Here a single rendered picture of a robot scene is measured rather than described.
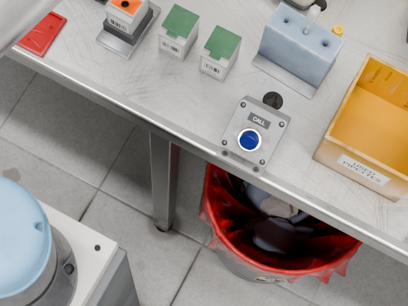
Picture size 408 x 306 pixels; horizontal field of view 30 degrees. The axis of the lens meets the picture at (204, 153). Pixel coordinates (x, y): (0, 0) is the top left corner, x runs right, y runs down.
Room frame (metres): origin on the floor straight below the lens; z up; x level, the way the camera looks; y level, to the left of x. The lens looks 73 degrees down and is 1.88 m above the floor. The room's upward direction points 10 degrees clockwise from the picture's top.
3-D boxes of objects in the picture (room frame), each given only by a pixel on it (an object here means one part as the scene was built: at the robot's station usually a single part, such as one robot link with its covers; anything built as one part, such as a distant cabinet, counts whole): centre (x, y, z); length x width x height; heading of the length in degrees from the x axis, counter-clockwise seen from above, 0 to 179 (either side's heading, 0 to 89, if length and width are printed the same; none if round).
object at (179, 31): (0.47, 0.06, 0.91); 0.05 x 0.04 x 0.07; 162
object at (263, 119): (0.36, -0.07, 0.92); 0.13 x 0.07 x 0.08; 162
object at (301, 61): (0.47, -0.10, 0.92); 0.10 x 0.07 x 0.10; 67
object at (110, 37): (0.48, 0.14, 0.89); 0.09 x 0.05 x 0.04; 160
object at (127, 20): (0.48, 0.14, 0.92); 0.05 x 0.04 x 0.06; 160
